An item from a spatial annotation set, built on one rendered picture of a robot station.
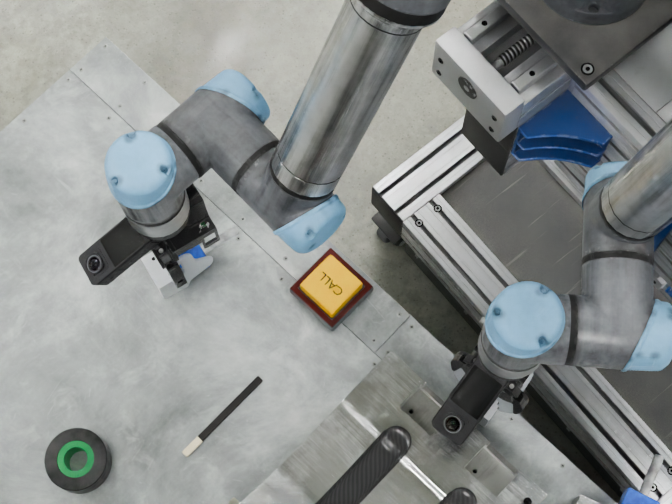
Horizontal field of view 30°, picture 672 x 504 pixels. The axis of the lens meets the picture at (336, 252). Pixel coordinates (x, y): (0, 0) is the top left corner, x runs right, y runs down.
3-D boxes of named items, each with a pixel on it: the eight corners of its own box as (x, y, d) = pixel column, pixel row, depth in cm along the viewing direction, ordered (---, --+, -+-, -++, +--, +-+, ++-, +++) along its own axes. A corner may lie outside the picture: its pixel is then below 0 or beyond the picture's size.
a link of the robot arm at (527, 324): (573, 355, 125) (487, 348, 126) (556, 377, 136) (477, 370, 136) (575, 279, 128) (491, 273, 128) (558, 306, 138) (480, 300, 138)
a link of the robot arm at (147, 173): (193, 157, 132) (132, 210, 131) (205, 193, 143) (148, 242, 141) (145, 107, 134) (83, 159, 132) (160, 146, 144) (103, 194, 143)
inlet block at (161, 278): (229, 221, 172) (226, 208, 167) (248, 250, 171) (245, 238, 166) (146, 269, 170) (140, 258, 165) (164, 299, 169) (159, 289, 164)
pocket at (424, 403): (422, 386, 160) (424, 380, 156) (453, 414, 159) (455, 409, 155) (398, 411, 159) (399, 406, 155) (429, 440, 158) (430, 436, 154)
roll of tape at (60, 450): (47, 437, 164) (40, 433, 160) (108, 427, 164) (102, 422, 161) (53, 499, 161) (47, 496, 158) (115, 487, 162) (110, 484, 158)
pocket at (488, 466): (485, 444, 157) (489, 440, 154) (517, 474, 156) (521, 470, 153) (461, 471, 156) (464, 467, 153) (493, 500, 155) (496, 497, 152)
